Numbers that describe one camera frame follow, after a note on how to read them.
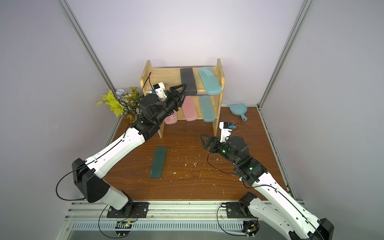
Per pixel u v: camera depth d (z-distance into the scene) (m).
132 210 0.68
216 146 0.59
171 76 0.76
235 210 0.72
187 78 0.75
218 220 0.69
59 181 0.42
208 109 0.90
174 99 0.59
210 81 0.74
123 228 0.72
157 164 0.88
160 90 0.63
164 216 0.73
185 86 0.63
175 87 0.61
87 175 0.41
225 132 0.61
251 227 0.70
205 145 0.60
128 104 0.89
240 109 1.19
